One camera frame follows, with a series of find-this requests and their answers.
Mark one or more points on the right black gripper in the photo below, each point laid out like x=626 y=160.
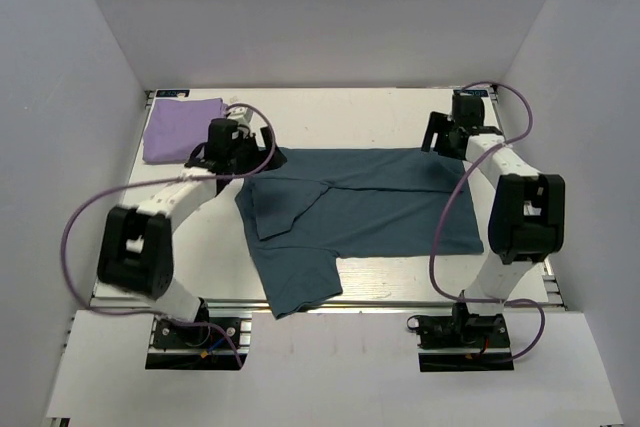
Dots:
x=436 y=125

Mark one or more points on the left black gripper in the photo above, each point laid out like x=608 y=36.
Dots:
x=277 y=160

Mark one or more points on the dark teal t-shirt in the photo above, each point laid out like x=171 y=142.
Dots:
x=327 y=204

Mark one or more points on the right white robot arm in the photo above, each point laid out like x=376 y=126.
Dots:
x=527 y=218

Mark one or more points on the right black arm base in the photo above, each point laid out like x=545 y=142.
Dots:
x=461 y=342

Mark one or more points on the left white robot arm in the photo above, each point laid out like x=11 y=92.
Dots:
x=137 y=254

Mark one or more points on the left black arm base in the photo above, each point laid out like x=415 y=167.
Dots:
x=173 y=348

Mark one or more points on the right blue table sticker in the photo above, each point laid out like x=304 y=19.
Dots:
x=479 y=93

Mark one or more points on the blue table sticker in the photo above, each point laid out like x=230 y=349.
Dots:
x=172 y=93
x=479 y=93

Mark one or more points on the folded lavender t-shirt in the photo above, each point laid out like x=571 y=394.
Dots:
x=176 y=127

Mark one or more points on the left blue table sticker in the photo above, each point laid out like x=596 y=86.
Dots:
x=172 y=93

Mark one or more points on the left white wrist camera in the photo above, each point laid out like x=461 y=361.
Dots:
x=240 y=113

